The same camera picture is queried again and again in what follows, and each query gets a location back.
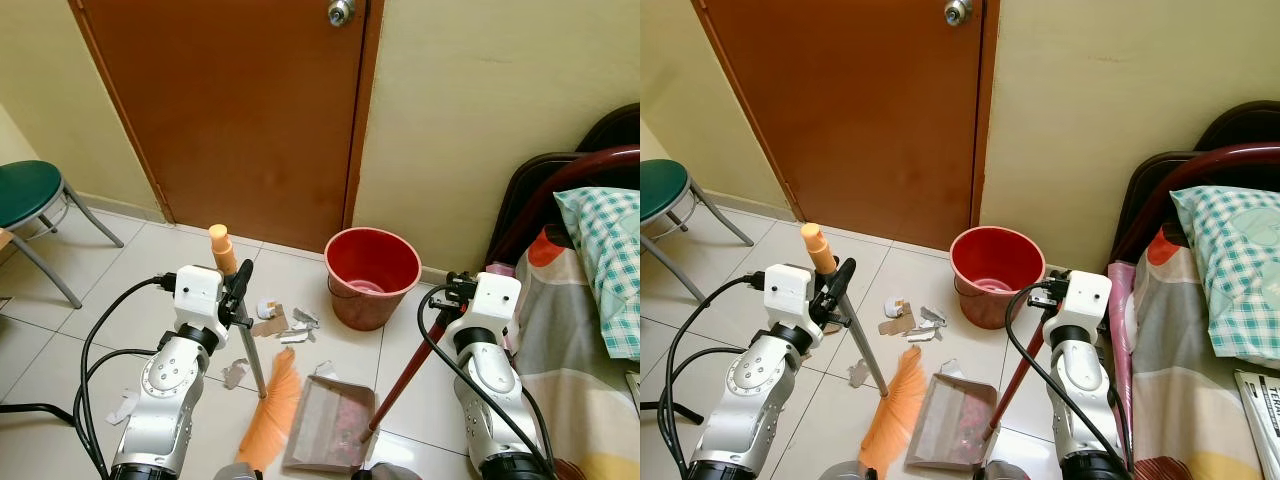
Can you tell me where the orange broom with silver pole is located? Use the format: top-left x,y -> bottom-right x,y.
800,222 -> 931,480
208,224 -> 304,474

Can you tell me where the grey dustpan with red handle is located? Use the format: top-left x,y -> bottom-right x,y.
283,306 -> 457,474
905,306 -> 1053,472

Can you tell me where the red plastic bucket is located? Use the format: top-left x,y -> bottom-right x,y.
324,227 -> 423,332
949,226 -> 1047,331

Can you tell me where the multicoloured patchwork blanket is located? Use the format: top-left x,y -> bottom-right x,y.
505,225 -> 641,480
1112,224 -> 1280,480

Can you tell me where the green checkered pillow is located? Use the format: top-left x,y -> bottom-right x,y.
1170,184 -> 1280,360
553,186 -> 641,361

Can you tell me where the torn white paper piece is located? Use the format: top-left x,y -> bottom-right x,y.
105,389 -> 142,425

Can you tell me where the brown wooden door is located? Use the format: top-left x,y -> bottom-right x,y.
68,0 -> 387,257
690,0 -> 1002,252

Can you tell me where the green round metal stool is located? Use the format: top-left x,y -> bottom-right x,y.
640,158 -> 756,303
0,159 -> 126,310

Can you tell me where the black rounded chair back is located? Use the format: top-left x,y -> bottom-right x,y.
577,102 -> 641,154
1196,100 -> 1280,153

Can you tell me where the printed white booklet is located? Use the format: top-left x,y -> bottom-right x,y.
1233,369 -> 1280,473

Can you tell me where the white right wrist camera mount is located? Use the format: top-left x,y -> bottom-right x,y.
1058,270 -> 1114,327
468,272 -> 524,328

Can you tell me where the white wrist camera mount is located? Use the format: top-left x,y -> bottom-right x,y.
173,265 -> 230,325
762,264 -> 822,326
1058,270 -> 1114,327
468,272 -> 524,328

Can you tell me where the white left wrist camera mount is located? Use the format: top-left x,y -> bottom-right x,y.
762,264 -> 822,326
173,265 -> 230,325

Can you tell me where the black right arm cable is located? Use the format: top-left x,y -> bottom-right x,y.
417,283 -> 547,473
1004,280 -> 1137,473

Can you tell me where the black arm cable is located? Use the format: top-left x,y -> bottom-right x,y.
74,272 -> 181,480
417,283 -> 547,473
1004,280 -> 1137,473
654,272 -> 771,480

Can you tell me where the black headboard with red rail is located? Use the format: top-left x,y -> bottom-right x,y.
1108,141 -> 1280,267
486,144 -> 641,271

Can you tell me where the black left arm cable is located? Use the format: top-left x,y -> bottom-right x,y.
74,272 -> 181,480
654,272 -> 771,480

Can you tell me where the black floor cable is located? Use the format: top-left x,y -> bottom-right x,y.
640,399 -> 703,427
0,402 -> 83,427

